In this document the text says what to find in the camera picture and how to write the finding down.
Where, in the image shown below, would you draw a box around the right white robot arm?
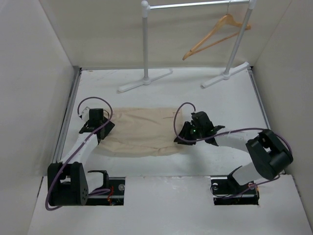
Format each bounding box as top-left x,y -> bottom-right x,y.
174,111 -> 293,200

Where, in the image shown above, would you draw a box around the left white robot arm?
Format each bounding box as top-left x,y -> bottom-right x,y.
45,108 -> 114,211

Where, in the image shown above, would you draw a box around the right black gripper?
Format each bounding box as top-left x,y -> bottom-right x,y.
174,121 -> 204,146

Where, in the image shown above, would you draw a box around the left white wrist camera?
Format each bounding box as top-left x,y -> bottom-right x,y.
79,107 -> 90,122

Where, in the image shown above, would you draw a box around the beige trousers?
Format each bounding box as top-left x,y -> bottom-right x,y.
97,107 -> 184,157

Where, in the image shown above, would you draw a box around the white clothes rack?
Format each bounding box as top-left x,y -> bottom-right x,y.
118,0 -> 257,93

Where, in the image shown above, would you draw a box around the wooden clothes hanger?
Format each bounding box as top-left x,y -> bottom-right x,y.
182,10 -> 244,61

